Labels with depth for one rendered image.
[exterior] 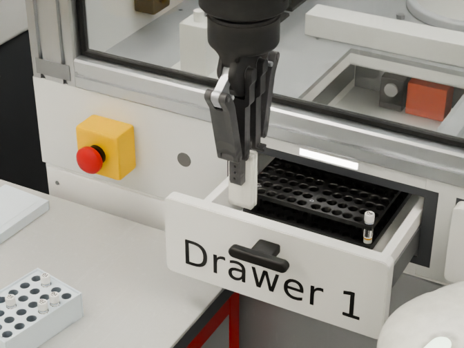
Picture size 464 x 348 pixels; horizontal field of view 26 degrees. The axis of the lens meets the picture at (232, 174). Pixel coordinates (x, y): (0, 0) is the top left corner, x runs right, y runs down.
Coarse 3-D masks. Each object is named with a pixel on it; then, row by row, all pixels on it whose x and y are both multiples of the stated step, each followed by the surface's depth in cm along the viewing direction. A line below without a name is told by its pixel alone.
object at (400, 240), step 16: (224, 192) 130; (240, 208) 136; (416, 208) 126; (400, 224) 133; (416, 224) 125; (384, 240) 130; (400, 240) 120; (416, 240) 126; (400, 256) 121; (400, 272) 123
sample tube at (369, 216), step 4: (368, 212) 122; (372, 212) 122; (368, 216) 121; (372, 216) 121; (364, 220) 122; (368, 220) 121; (372, 220) 121; (364, 232) 123; (368, 232) 122; (372, 232) 123; (364, 236) 123; (368, 236) 123; (364, 240) 123; (368, 240) 123
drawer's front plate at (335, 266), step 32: (192, 224) 122; (224, 224) 119; (256, 224) 117; (192, 256) 124; (224, 256) 121; (288, 256) 116; (320, 256) 114; (352, 256) 112; (384, 256) 111; (224, 288) 124; (256, 288) 121; (352, 288) 114; (384, 288) 112; (352, 320) 116; (384, 320) 114
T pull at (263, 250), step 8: (264, 240) 117; (232, 248) 115; (240, 248) 115; (248, 248) 115; (256, 248) 115; (264, 248) 115; (272, 248) 115; (232, 256) 116; (240, 256) 115; (248, 256) 115; (256, 256) 114; (264, 256) 114; (272, 256) 114; (256, 264) 115; (264, 264) 114; (272, 264) 113; (280, 264) 113; (288, 264) 113; (280, 272) 113
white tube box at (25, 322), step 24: (24, 288) 129; (48, 288) 128; (72, 288) 127; (0, 312) 124; (24, 312) 125; (48, 312) 124; (72, 312) 127; (0, 336) 120; (24, 336) 121; (48, 336) 124
